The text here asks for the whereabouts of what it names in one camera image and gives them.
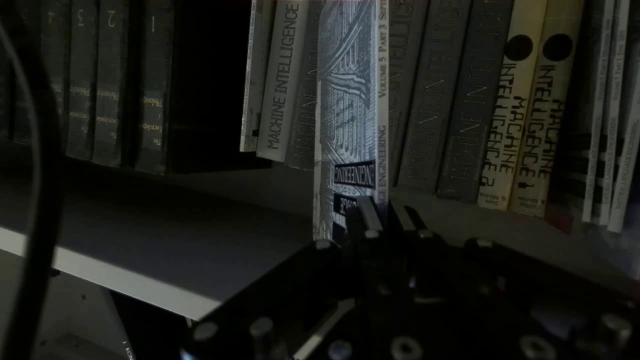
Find grey metal bookshelf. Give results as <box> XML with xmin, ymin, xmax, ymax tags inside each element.
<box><xmin>0</xmin><ymin>139</ymin><xmax>640</xmax><ymax>360</ymax></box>

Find thin white journal booklets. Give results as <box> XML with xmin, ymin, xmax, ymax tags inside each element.
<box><xmin>583</xmin><ymin>0</ymin><xmax>633</xmax><ymax>233</ymax></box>

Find white patterned journal booklet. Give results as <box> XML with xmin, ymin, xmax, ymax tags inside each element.
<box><xmin>312</xmin><ymin>0</ymin><xmax>390</xmax><ymax>242</ymax></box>

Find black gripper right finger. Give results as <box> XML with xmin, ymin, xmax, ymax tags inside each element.
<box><xmin>390</xmin><ymin>199</ymin><xmax>435</xmax><ymax>239</ymax></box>

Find dark book row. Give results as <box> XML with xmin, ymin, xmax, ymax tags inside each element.
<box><xmin>15</xmin><ymin>0</ymin><xmax>176</xmax><ymax>174</ymax></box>

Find white Machine Intelligence paperback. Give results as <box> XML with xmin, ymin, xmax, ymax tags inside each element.
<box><xmin>259</xmin><ymin>0</ymin><xmax>310</xmax><ymax>162</ymax></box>

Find cream machine intelligence book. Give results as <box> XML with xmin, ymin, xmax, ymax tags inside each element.
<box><xmin>479</xmin><ymin>0</ymin><xmax>551</xmax><ymax>211</ymax></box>
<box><xmin>511</xmin><ymin>0</ymin><xmax>587</xmax><ymax>216</ymax></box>

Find grey machine intelligence volume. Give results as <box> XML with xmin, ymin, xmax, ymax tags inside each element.
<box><xmin>437</xmin><ymin>0</ymin><xmax>514</xmax><ymax>205</ymax></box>
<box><xmin>399</xmin><ymin>0</ymin><xmax>473</xmax><ymax>192</ymax></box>

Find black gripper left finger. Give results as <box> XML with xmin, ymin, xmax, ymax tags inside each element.
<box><xmin>349</xmin><ymin>199</ymin><xmax>385</xmax><ymax>241</ymax></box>

